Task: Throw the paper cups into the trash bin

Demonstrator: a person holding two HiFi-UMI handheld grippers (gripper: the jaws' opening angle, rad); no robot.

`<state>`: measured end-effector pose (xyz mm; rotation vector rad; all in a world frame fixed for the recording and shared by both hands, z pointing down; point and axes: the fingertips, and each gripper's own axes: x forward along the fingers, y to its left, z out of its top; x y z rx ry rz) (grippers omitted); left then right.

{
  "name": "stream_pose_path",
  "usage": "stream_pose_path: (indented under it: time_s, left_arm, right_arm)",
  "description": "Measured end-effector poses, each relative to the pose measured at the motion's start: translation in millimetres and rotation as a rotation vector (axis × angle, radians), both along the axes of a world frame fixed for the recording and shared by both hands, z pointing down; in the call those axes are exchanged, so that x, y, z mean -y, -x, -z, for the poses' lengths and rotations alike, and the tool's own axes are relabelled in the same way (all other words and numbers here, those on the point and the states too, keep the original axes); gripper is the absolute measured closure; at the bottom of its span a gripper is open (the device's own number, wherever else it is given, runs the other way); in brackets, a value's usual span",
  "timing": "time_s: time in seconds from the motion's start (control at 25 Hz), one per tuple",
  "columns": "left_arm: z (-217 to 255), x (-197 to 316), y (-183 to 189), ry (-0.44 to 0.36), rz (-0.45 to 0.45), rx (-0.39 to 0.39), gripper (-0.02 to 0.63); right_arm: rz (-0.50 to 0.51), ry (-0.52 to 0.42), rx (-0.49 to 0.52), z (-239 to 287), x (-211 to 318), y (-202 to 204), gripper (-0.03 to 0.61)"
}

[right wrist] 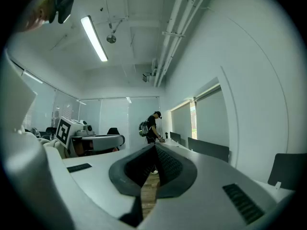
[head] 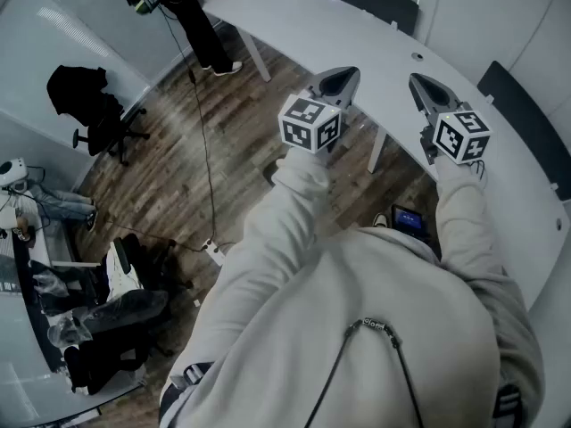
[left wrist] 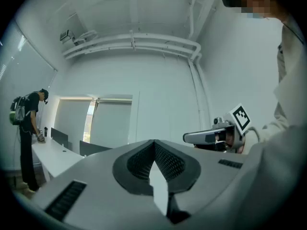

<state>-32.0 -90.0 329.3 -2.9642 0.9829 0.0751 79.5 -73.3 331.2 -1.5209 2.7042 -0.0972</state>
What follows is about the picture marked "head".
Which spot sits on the person's grey hoodie torso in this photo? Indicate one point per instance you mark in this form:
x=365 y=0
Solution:
x=357 y=301

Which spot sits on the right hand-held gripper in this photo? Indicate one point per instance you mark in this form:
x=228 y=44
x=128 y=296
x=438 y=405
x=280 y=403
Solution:
x=459 y=134

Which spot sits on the black chair with white clothes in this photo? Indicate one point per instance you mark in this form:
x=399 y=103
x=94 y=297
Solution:
x=134 y=261

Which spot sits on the person's left shoe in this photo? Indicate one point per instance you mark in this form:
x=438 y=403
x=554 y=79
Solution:
x=380 y=220

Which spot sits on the person's right forearm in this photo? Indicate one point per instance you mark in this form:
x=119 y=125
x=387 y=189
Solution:
x=459 y=208

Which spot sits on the person's left forearm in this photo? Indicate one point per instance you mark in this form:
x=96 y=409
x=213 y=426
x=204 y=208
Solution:
x=294 y=190

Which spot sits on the white table leg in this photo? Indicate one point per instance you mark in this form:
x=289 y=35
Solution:
x=256 y=56
x=377 y=150

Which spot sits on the black office chair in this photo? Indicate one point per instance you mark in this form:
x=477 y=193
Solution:
x=105 y=134

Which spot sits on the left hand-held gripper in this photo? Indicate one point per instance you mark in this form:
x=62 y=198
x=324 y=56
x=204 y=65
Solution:
x=308 y=123

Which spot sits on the black jacket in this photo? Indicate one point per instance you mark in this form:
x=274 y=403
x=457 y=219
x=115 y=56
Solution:
x=76 y=89

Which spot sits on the black tablet device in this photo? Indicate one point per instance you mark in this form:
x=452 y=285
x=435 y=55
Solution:
x=407 y=220

